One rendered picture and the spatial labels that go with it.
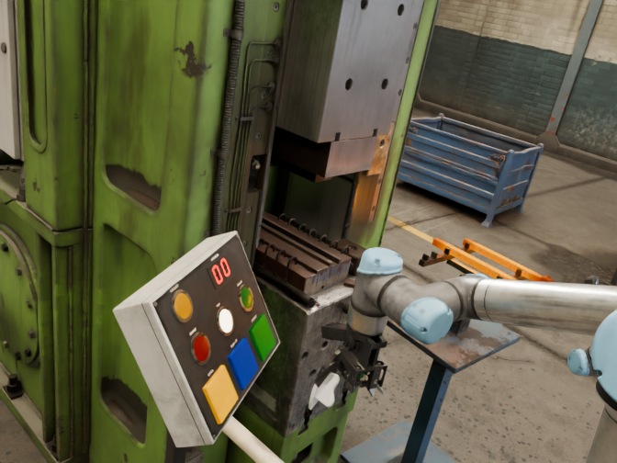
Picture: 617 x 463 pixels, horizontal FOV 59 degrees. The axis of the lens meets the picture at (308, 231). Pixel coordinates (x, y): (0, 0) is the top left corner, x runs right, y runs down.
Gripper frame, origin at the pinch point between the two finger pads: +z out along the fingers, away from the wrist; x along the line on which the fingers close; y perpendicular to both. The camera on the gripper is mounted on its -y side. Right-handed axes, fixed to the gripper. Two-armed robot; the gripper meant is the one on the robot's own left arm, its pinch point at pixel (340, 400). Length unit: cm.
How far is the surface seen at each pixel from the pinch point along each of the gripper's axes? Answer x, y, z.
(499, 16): 648, -643, -85
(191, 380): -32.6, 0.7, -12.8
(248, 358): -18.0, -8.7, -7.5
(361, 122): 22, -45, -47
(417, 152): 293, -339, 51
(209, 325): -26.9, -8.6, -16.8
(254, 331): -14.9, -14.0, -10.0
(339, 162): 16, -43, -37
